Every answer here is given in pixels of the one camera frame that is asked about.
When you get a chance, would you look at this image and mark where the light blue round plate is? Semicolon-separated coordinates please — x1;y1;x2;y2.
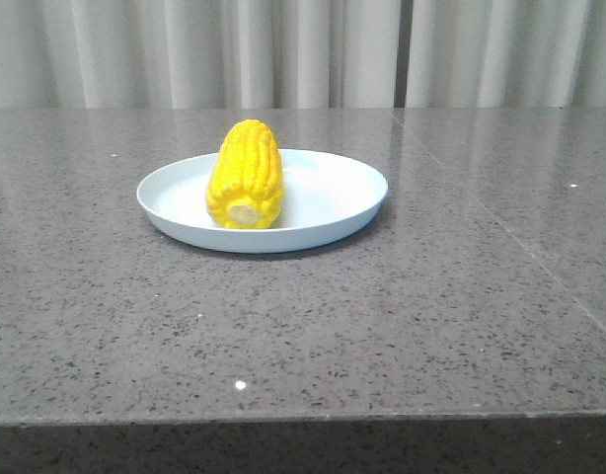
136;149;388;254

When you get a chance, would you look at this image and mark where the yellow corn cob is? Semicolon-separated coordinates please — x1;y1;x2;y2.
205;119;284;229

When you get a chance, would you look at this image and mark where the white pleated curtain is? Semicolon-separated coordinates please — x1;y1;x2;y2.
0;1;606;109

